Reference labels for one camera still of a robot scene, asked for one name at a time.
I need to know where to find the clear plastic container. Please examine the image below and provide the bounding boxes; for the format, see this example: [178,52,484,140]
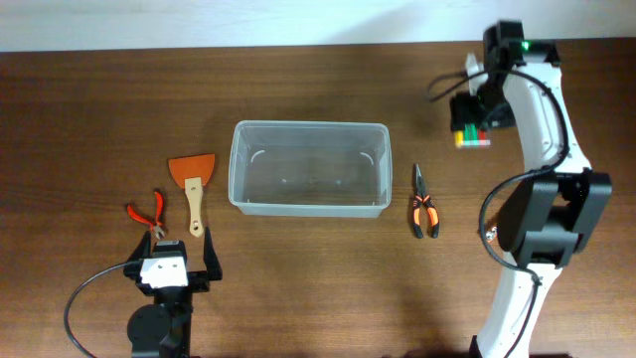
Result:
[228,120,393,218]

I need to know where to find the small red cutting pliers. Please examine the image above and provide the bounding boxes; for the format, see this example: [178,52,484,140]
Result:
[126,189,167,241]

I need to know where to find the clear screwdriver bit case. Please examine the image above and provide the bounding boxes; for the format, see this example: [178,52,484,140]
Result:
[453,124,491,149]

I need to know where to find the left black cable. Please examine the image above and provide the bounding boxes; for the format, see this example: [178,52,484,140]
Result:
[63,262,131,356]

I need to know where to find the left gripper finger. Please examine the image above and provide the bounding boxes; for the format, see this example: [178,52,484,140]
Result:
[128,231,151,262]
[203,227,222,272]

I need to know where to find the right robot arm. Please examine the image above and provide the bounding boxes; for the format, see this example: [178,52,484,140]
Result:
[450,20,612,357]

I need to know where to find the orange socket rail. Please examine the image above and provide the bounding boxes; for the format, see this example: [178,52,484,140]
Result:
[486,226,498,243]

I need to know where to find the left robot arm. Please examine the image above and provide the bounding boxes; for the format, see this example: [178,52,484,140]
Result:
[124,229,223,358]

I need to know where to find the orange scraper wooden handle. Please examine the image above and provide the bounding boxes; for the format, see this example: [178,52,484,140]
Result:
[168,153,216,237]

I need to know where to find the orange black long-nose pliers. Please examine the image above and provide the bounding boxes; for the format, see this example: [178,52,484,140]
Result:
[412,164,440,239]

